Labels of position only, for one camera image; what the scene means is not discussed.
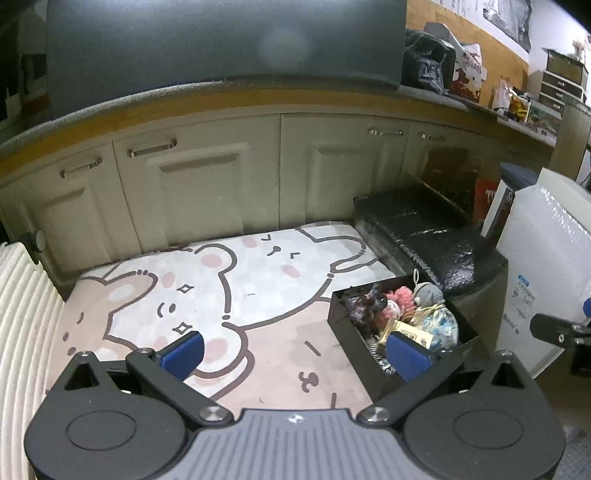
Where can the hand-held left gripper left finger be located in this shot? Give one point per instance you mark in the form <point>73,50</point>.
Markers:
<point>184,354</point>

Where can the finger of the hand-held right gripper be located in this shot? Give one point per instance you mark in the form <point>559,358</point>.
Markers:
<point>588,308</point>
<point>554,328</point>

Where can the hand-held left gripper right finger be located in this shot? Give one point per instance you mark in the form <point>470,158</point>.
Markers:
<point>406,357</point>

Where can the small gold box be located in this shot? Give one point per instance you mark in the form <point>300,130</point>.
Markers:
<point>413,333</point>

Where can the black cardboard box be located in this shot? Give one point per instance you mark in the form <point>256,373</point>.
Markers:
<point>355,350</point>

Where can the pink crochet octopus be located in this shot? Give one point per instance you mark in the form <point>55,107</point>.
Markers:
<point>403,295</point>

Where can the grey crochet mouse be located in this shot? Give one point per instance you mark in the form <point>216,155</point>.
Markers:
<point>428,293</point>

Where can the dark purple crochet scrunchie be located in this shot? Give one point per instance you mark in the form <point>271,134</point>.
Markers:
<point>362,304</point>

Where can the white bubble wrap package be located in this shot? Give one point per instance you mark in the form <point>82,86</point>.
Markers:
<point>545,240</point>

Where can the bear print blanket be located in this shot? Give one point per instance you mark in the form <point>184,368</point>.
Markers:
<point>258,286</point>

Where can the black plastic wrapped cushion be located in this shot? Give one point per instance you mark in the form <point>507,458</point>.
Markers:
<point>429,240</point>

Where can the white flat box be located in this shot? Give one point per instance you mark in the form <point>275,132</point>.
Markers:
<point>501,212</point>

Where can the red box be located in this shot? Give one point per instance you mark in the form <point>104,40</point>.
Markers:
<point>487,196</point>

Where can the blue grey round lid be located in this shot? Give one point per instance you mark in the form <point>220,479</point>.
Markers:
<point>519,174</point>

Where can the cream cabinet door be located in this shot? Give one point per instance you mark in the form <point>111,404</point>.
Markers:
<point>341,175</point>
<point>443,157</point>
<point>78,221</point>
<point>198,194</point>

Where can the white ribbed suitcase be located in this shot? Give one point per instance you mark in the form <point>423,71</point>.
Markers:
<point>23,323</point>

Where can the green flat box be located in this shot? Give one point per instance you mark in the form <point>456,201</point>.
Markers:
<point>545,117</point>

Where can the yellow packet pile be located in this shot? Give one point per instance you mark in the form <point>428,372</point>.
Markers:
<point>508,99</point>

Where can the small drawer cabinet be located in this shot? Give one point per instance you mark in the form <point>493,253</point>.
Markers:
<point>561,78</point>

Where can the cream cabinet doors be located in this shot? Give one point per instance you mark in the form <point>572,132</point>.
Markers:
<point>184,99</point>

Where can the red and white paper bag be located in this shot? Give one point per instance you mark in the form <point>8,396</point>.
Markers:
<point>468,74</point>

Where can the large dark screen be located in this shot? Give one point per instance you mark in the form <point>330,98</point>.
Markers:
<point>221,41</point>

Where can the dark wall poster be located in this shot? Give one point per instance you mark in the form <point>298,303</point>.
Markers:
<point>508,18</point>

